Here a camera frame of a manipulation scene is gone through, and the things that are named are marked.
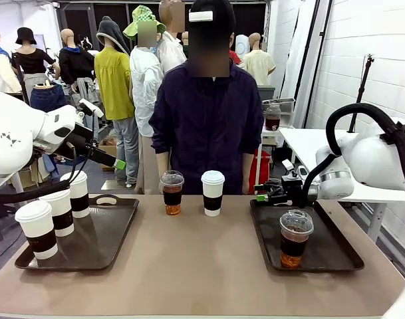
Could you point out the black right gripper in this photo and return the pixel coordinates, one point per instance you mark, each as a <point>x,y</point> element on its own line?
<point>292,192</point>

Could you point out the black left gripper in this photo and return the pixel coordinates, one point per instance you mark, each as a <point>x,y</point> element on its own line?
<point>79,143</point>

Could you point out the white paper cup black sleeve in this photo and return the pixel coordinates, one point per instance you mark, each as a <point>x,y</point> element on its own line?
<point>39,232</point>
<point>80,199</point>
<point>64,216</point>
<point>213,196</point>

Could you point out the iced coffee clear plastic cup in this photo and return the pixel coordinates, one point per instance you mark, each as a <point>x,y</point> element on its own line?
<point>293,246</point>
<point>172,196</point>

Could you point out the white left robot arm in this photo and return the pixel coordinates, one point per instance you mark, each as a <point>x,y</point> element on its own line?
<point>9,143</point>

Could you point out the person's right forearm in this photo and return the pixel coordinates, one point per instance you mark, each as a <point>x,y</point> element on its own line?
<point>163,172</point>

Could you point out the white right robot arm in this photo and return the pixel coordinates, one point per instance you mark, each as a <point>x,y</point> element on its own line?
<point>375,163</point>

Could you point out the person's left forearm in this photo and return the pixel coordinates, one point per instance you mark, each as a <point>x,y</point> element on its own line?
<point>247,172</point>

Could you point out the dark brown serving tray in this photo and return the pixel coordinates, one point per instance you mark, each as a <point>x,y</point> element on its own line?
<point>328,246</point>
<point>89,242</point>

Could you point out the cardboard box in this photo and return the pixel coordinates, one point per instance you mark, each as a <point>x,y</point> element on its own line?
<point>108,156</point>

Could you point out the red bag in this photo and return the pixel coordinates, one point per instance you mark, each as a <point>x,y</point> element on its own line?
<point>263,166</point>

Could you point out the white side table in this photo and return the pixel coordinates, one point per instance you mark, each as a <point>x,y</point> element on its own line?
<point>305,143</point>

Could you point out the mannequin in yellow blouse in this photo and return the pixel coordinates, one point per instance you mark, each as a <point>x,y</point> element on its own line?
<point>114,89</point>

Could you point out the glass jar dark liquid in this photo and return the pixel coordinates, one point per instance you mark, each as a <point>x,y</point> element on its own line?
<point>272,119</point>

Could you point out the mannequin in white shirt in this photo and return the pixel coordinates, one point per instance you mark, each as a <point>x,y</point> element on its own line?
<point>145,93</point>

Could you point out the denim skirt torso form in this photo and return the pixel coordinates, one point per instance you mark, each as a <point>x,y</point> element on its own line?
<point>47,98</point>

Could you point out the person in navy jacket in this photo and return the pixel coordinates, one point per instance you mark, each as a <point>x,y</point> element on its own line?
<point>205,133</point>

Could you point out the mannequin in black jacket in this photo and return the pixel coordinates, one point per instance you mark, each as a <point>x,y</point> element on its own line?
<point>74,63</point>

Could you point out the mannequin in black top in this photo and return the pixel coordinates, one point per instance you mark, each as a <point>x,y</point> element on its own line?
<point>32,63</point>

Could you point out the mannequin in beige shirt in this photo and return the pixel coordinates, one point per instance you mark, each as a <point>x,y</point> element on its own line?
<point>170,50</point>

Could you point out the grey hooded hat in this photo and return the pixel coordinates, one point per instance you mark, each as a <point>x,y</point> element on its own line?
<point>110,31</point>

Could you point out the mannequin in pale yellow shirt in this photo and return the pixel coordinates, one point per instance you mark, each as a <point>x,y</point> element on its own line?
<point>258,66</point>

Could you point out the black tripod stand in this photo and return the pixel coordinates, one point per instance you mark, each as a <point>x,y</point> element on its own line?
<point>361,89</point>

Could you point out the green checkered sun hat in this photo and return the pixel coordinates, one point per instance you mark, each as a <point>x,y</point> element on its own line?
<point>140,16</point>

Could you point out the black bucket hat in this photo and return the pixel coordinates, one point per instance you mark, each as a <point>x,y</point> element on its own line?
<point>25,35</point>

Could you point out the white rectangular head device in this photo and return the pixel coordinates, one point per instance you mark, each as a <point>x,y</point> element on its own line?
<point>201,16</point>

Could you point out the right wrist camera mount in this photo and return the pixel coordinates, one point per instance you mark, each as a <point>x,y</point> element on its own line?
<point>293,174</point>

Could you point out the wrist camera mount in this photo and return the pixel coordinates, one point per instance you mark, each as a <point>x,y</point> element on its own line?
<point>293,174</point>
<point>90,108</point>

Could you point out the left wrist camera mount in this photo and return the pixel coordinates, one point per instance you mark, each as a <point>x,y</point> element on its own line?
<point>90,108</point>

